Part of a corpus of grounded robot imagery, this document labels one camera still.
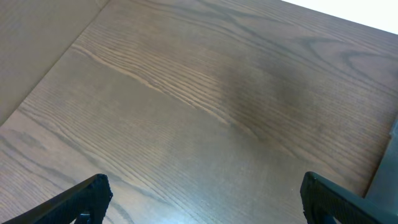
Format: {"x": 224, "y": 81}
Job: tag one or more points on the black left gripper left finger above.
{"x": 86, "y": 202}

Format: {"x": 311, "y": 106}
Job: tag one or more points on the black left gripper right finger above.
{"x": 326, "y": 202}

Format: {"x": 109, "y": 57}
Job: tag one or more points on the clear plastic storage bin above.
{"x": 383, "y": 188}

